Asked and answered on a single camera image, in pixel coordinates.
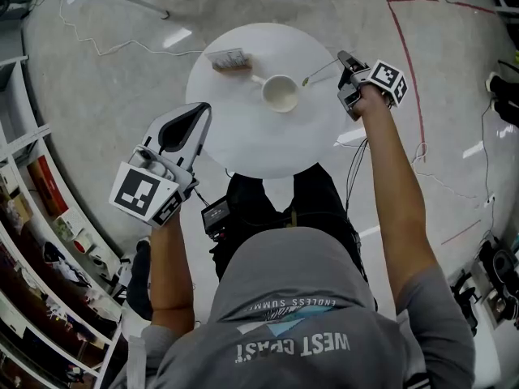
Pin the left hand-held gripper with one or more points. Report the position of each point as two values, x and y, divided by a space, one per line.
134 189

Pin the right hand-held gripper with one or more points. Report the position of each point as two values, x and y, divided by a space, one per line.
387 77

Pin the small metal spoon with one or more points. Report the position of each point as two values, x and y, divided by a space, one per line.
305 81

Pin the white cup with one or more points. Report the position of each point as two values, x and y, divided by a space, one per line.
280 93

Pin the person's left forearm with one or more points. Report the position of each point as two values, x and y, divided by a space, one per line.
172 274

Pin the person's right forearm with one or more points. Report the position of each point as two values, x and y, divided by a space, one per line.
397 201

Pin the person's right hand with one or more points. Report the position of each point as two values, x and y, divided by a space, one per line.
371 101

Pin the black waist-worn device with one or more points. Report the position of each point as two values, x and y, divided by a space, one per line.
215 215

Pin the red box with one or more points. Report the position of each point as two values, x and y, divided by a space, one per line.
48 185

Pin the person's black trousers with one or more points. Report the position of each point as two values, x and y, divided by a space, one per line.
316 209

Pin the long white shelf rack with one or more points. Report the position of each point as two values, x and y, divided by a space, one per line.
12 108

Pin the person's grey printed t-shirt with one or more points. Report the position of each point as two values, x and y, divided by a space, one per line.
292 266

